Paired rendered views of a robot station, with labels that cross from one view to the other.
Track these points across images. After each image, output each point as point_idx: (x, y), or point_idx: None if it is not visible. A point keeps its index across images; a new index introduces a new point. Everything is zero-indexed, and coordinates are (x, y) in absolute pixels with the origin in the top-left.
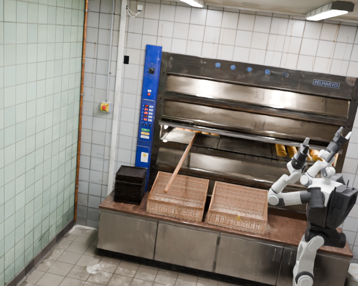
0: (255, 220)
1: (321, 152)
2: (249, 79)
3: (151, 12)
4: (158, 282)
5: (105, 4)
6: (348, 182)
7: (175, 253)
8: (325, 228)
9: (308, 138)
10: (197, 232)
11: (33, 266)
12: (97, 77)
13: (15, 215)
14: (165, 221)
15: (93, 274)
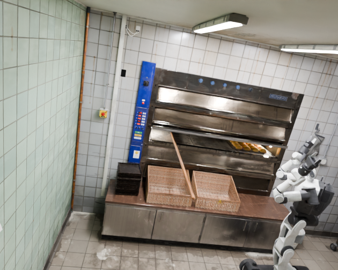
0: (232, 202)
1: (295, 154)
2: (223, 92)
3: (147, 32)
4: (159, 258)
5: (105, 22)
6: (322, 178)
7: (169, 232)
8: (307, 215)
9: (316, 152)
10: (188, 215)
11: (49, 262)
12: (95, 87)
13: (39, 226)
14: (163, 209)
15: (104, 260)
